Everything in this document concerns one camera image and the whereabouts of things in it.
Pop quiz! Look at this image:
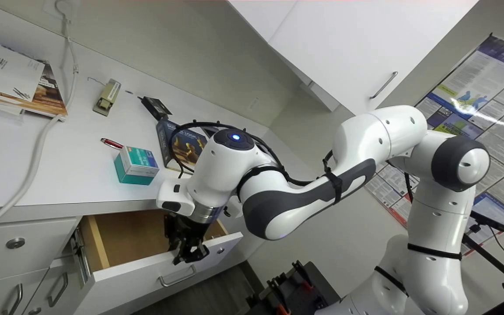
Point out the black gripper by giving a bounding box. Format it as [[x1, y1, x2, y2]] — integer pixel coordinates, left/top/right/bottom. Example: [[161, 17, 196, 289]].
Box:
[[162, 212, 213, 266]]

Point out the white drawer with wooden inside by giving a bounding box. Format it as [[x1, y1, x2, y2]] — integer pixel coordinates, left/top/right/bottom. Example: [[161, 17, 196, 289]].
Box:
[[75, 208, 245, 315]]

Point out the round silver drawer lock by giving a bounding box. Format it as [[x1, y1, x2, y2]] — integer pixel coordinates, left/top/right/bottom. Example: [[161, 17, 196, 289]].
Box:
[[3, 234, 26, 252]]

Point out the teal and white box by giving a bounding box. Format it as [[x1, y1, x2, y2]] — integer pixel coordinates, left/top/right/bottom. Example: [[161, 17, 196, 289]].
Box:
[[112, 145, 161, 187]]

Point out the book with dark picture cover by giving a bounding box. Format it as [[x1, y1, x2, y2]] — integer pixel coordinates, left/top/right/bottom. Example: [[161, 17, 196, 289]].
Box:
[[155, 119, 210, 175]]

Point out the black and red floor equipment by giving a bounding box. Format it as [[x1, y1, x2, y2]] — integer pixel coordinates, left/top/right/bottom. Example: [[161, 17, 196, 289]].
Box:
[[245, 259, 343, 315]]

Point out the red pen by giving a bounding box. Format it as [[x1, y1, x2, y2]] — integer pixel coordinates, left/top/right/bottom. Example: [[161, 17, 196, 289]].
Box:
[[99, 136, 124, 150]]

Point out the black flat device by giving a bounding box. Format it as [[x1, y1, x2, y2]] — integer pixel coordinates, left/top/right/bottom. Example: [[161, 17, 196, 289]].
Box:
[[136, 94, 173, 122]]

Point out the beige stapler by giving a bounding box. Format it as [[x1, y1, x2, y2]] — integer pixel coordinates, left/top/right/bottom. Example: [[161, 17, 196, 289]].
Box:
[[91, 77, 122, 117]]

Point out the stack of books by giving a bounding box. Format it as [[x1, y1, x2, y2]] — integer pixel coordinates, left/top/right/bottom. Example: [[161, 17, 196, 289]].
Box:
[[0, 61, 68, 121]]

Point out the white paper booklet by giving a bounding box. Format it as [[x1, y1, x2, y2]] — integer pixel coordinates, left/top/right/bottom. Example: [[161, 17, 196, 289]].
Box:
[[0, 33, 47, 105]]

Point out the black tripod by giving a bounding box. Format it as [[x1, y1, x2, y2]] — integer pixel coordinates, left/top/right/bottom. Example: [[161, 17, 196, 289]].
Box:
[[460, 208, 504, 315]]

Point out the silver drawer handle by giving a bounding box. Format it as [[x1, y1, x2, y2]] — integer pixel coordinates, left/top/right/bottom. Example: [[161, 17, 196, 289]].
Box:
[[155, 264, 199, 290]]

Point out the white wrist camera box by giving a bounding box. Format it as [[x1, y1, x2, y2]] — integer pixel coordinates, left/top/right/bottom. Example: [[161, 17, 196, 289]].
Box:
[[155, 178, 199, 219]]

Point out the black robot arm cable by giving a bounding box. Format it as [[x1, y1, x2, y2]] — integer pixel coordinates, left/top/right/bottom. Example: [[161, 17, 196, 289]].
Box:
[[169, 119, 346, 205]]

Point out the silver cabinet door handle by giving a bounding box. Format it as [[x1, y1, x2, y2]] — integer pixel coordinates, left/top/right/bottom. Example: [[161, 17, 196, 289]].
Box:
[[45, 269, 70, 310], [0, 282, 24, 315]]

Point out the thick white cable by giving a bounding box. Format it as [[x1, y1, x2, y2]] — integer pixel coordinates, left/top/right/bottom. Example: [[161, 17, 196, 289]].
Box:
[[0, 0, 80, 245]]

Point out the silver wall cabinet handle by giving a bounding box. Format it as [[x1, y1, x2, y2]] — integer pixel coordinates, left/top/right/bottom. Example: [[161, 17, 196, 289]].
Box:
[[367, 70, 399, 101]]

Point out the white wall cabinet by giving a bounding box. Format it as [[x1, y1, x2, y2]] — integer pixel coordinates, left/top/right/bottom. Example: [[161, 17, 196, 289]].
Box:
[[225, 0, 479, 115]]

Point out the large printed wall poster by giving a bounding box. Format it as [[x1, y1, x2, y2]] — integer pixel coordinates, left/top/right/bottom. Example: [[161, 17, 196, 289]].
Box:
[[367, 31, 504, 254]]

